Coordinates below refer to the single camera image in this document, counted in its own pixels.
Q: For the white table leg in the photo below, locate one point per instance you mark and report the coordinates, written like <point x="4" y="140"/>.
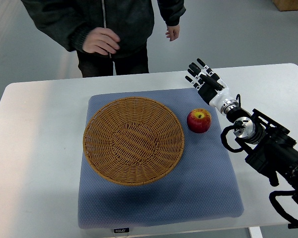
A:
<point x="255" y="232"/>

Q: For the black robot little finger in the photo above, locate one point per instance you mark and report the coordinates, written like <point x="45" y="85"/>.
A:
<point x="193" y="82"/>

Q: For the round wicker basket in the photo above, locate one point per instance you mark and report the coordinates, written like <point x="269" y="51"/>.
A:
<point x="133" y="141"/>

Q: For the black table control panel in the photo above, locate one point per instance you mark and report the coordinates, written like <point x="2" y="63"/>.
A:
<point x="293" y="226"/>

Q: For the person's left hand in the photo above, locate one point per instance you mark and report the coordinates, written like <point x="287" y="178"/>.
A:
<point x="172" y="32"/>

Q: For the person in dark jacket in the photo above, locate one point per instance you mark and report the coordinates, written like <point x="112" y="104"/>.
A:
<point x="68" y="22"/>

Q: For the red apple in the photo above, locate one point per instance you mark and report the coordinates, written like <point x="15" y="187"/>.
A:
<point x="199" y="120"/>

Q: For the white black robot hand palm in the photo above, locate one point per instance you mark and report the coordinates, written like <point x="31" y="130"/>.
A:
<point x="219" y="99"/>

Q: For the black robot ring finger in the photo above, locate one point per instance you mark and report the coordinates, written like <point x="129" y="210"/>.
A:
<point x="194" y="75"/>

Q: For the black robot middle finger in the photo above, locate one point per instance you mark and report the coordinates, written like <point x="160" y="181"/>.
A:
<point x="195" y="68"/>

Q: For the person's right hand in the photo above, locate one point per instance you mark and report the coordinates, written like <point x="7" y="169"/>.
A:
<point x="103" y="41"/>

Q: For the cardboard box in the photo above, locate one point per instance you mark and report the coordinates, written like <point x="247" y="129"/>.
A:
<point x="286" y="5"/>

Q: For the blue quilted cushion mat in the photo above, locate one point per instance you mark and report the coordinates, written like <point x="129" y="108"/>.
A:
<point x="203" y="185"/>

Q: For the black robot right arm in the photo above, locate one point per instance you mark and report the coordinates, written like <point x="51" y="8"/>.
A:
<point x="270" y="150"/>

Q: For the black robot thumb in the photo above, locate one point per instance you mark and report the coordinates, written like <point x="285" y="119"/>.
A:
<point x="210" y="81"/>

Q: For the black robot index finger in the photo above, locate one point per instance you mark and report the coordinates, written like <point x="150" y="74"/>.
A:
<point x="206" y="69"/>

